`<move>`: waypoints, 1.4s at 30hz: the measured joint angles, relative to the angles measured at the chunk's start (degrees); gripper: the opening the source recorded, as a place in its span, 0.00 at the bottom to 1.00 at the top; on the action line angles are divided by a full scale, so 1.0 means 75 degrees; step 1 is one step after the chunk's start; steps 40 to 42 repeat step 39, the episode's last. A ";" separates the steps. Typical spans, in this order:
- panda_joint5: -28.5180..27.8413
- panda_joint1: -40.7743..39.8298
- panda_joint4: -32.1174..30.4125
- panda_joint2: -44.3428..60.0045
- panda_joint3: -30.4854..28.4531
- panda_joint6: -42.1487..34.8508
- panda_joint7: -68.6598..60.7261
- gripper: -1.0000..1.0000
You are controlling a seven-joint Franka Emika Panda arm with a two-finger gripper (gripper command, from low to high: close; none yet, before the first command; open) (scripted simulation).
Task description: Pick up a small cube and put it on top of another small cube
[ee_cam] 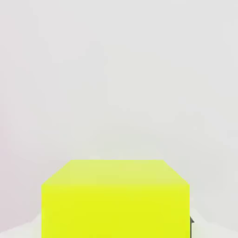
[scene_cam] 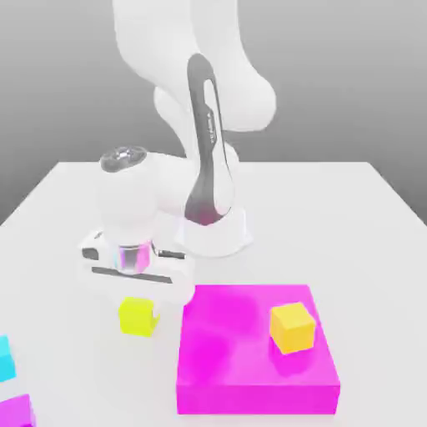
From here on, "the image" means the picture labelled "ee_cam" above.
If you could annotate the small yellow cube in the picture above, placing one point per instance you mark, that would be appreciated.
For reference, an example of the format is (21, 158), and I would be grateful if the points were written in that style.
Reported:
(115, 204)

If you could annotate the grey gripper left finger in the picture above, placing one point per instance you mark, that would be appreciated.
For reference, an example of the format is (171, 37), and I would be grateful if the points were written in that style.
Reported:
(27, 229)

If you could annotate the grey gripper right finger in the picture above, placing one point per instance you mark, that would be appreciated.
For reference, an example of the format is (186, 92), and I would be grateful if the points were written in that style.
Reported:
(200, 229)

